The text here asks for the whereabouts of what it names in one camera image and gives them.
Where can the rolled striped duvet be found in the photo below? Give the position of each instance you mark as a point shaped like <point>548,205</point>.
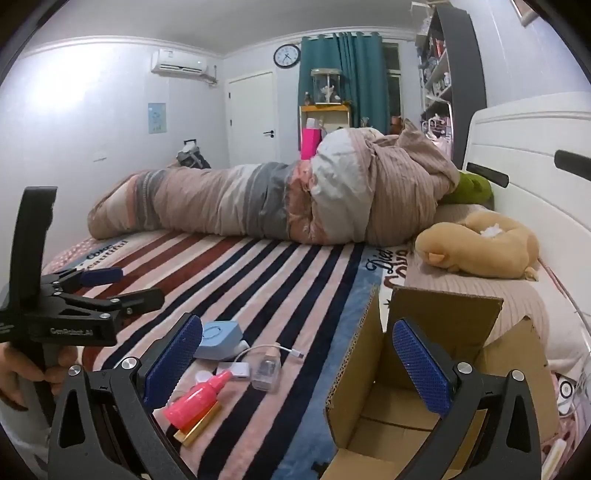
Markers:
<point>360,186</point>

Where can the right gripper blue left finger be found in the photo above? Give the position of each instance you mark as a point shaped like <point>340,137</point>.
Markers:
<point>166,360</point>

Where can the pink spray bottle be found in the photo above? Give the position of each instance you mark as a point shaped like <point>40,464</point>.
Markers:
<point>191,407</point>

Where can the green plush toy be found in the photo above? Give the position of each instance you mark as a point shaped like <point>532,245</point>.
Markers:
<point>471,189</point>

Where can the white door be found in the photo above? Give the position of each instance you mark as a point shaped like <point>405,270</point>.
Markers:
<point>252,134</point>

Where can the yellow shelf cabinet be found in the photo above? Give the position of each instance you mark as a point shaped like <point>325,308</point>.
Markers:
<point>327,117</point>

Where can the white air conditioner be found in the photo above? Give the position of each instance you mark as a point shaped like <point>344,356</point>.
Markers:
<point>183,64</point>

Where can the teal curtain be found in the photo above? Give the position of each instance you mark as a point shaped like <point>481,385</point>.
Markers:
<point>364,79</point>

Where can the person's left hand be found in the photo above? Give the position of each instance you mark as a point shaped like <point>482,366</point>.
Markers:
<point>15,365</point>

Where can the open cardboard box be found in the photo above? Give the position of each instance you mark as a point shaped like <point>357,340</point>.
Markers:
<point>503,409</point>

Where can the white bed headboard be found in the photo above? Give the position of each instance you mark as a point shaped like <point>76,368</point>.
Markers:
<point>519,140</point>

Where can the striped pink blanket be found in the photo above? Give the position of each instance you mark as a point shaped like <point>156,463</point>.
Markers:
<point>306,298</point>

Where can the blue wall poster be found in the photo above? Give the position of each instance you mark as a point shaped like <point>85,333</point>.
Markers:
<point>157,121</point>

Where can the round wall clock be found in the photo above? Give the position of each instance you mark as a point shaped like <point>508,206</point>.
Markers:
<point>287,56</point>

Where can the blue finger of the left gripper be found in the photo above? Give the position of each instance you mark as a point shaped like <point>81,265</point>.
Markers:
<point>73,280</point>
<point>126,305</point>

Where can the light blue square device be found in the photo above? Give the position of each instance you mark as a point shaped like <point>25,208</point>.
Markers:
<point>221,340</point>

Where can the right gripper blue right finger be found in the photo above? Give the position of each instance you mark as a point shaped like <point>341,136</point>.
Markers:
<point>427,364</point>

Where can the dark bookshelf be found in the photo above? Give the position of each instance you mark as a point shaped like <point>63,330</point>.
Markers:
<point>452,75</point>

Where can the tan plush toy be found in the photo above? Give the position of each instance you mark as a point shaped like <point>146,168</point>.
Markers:
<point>485,244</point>

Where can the gold lipstick tube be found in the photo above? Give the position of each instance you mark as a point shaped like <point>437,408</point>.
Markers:
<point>188,438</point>

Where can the white adapter with cable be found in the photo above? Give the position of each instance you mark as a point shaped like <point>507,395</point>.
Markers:
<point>241,369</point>

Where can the small white round jar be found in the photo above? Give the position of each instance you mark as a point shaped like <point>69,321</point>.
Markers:
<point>203,376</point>

